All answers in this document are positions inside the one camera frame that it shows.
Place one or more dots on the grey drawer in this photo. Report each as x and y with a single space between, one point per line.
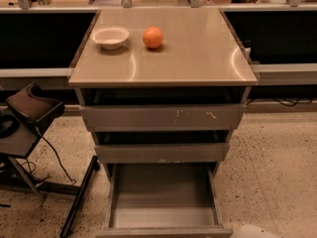
154 118
163 201
162 153

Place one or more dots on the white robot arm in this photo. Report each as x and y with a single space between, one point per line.
253 231

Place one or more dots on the grey drawer cabinet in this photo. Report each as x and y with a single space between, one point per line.
174 92

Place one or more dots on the orange fruit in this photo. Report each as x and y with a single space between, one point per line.
153 37

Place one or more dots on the white bowl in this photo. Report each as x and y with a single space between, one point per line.
110 38

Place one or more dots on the dark device on stand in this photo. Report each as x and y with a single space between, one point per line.
27 106

